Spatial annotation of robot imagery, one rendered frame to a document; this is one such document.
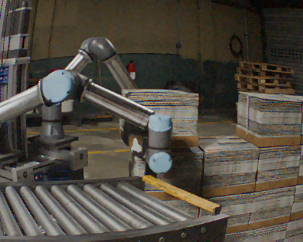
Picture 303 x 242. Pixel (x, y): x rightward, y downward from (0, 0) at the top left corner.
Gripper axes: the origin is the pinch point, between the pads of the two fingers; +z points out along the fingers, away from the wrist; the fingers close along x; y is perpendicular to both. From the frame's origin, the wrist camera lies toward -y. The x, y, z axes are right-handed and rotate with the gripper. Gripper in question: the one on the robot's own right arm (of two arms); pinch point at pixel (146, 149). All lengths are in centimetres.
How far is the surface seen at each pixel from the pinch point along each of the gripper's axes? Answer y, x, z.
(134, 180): -5.0, 8.3, -29.5
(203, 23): 132, -247, 781
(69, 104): -47, 48, 615
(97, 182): -4.8, 21.7, -34.0
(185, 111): 14.8, -16.7, 4.3
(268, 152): -4, -61, 3
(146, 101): 18.9, -0.4, 5.8
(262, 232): -51, -66, 3
